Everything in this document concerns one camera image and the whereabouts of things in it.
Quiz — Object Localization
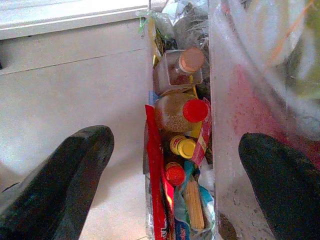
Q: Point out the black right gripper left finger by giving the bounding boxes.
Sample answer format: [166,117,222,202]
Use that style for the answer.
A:
[0,124,115,240]

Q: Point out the yellow packet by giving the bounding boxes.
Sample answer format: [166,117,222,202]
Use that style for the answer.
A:
[147,17,164,66]

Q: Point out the red and white checked packet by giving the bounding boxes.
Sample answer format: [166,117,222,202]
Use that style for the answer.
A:
[192,97,213,167]

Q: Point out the clear plastic bag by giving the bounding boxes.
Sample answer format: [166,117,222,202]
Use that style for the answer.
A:
[161,0,210,52]

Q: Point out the white panel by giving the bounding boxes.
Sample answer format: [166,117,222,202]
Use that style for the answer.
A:
[0,0,151,40]

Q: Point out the clear plastic fridge drawer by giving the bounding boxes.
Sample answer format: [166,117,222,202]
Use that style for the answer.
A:
[208,0,320,240]

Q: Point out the brown jar with red lid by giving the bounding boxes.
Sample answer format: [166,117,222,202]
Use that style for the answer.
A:
[154,93,210,133]

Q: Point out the small bottle with red lid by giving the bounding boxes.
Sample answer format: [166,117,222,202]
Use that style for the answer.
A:
[164,161,186,187]

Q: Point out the red snack packet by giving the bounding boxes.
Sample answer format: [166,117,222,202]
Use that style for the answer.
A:
[144,104,176,240]

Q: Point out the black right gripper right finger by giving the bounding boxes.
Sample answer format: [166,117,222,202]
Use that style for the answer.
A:
[238,132,320,240]

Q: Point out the spaghetti packet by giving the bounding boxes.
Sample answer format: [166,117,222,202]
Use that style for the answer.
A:
[173,172,216,240]

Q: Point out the glass bottle with tan cap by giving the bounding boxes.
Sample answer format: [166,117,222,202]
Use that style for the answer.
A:
[152,46,206,97]

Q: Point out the small bottle with yellow lid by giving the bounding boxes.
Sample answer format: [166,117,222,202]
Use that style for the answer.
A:
[169,134,197,160]

